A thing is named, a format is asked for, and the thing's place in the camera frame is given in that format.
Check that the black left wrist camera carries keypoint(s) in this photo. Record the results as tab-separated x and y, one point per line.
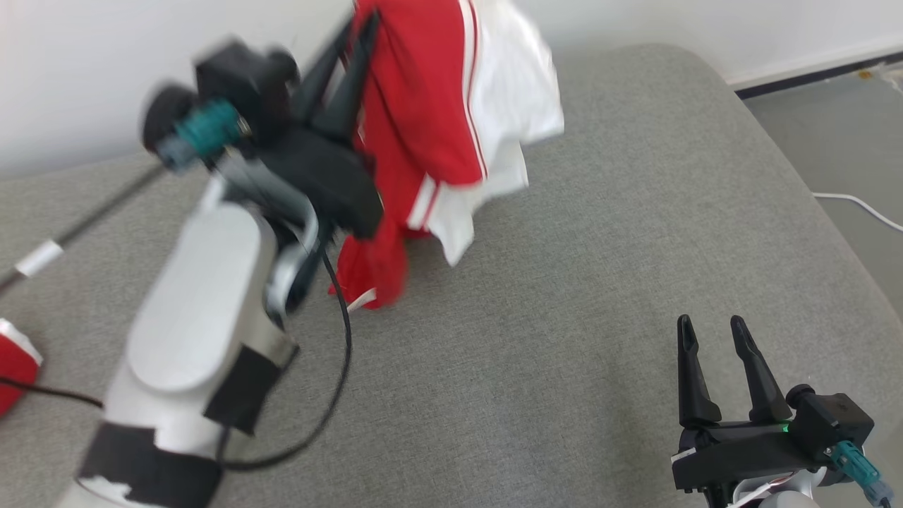
240	77

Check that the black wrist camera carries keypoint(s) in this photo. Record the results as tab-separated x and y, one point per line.
240	77
832	420

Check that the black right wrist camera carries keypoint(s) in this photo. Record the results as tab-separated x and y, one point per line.
832	420

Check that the red white sports jersey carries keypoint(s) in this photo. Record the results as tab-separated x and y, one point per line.
423	106

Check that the dark skirting board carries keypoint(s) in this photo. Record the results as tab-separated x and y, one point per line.
797	79

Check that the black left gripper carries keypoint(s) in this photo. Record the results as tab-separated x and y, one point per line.
331	183

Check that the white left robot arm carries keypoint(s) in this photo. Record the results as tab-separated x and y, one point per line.
190	317

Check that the grey fabric sofa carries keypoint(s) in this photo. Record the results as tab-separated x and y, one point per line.
564	317

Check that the red shorts white band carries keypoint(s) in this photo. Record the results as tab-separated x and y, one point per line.
14	367

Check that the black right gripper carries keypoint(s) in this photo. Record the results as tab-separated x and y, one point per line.
748	451

